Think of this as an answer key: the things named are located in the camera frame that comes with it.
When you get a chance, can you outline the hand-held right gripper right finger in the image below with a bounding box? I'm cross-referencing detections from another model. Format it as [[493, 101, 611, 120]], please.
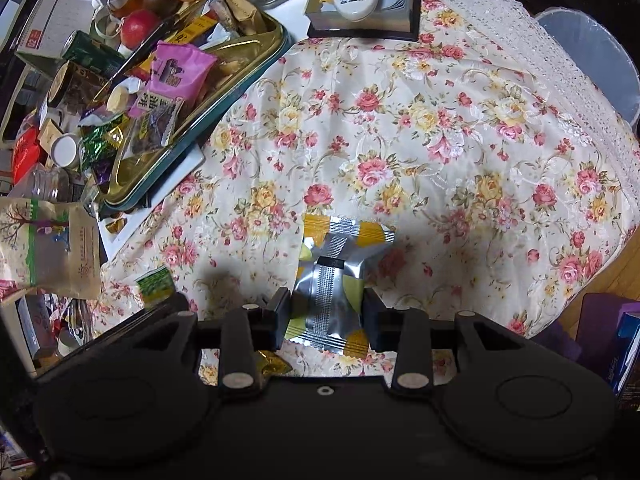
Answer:
[[363, 287, 527, 395]]

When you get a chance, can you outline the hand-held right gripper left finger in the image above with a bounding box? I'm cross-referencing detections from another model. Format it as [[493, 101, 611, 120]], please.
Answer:
[[122, 287, 292, 394]]

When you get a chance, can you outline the silver and yellow snack packet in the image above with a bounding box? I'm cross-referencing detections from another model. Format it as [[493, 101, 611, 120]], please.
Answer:
[[284, 214, 397, 357]]

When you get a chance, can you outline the clear packet of brown snacks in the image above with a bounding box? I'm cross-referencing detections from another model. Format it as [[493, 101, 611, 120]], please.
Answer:
[[127, 105, 179, 157]]

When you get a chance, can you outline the green and yellow snack packet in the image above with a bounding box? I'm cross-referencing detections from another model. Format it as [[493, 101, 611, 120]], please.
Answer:
[[134, 266, 177, 307]]

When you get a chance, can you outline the white board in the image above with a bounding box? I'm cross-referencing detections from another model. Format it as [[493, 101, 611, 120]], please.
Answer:
[[97, 146, 207, 261]]

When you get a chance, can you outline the floral tablecloth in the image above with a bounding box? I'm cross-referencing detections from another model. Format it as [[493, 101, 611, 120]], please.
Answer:
[[97, 0, 640, 376]]

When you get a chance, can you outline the purple box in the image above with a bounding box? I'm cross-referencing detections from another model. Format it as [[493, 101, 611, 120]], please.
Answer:
[[575, 292, 640, 363]]

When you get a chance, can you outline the brown paper bag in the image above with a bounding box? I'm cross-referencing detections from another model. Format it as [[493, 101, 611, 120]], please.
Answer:
[[0, 196, 102, 302]]

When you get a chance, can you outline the gold tray with teal rim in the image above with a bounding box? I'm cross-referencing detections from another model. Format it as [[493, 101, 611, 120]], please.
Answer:
[[100, 7, 293, 208]]

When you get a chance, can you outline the pile of foil wrapped candies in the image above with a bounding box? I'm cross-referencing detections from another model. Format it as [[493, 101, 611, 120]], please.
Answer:
[[80, 114, 132, 182]]

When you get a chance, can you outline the blue box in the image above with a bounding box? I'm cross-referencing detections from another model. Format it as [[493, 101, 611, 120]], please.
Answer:
[[606, 310, 640, 402]]

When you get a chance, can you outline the pink snack packet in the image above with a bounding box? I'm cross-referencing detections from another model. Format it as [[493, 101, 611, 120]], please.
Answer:
[[127, 42, 219, 119]]

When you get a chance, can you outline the white capped bottle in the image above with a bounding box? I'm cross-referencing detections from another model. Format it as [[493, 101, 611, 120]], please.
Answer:
[[50, 135, 82, 169]]

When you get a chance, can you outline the clear plastic jar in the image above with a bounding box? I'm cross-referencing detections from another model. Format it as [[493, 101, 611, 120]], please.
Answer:
[[10, 164, 72, 202]]

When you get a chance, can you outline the black pen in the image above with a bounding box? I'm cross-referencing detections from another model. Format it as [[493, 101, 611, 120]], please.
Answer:
[[105, 12, 181, 88]]

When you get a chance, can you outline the red snack packet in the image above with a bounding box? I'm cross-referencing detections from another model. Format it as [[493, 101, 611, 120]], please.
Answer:
[[12, 127, 42, 186]]

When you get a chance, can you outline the dark glass jar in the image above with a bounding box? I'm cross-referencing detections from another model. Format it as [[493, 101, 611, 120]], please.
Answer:
[[50, 62, 109, 111]]

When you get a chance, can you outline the brown foil packet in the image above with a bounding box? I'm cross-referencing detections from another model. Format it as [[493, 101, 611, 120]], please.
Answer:
[[205, 0, 272, 37]]

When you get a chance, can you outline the box with yellow cartoon print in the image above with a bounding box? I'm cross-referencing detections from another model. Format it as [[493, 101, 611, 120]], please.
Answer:
[[305, 0, 423, 43]]

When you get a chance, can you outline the green can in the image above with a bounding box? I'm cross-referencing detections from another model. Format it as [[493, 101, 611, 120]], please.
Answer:
[[60, 30, 126, 78]]

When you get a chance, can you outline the grey trash bin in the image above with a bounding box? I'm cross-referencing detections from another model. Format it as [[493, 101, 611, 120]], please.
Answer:
[[535, 7, 640, 126]]

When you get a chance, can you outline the desk calendar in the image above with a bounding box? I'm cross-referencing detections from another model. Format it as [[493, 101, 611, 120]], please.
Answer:
[[15, 0, 96, 68]]

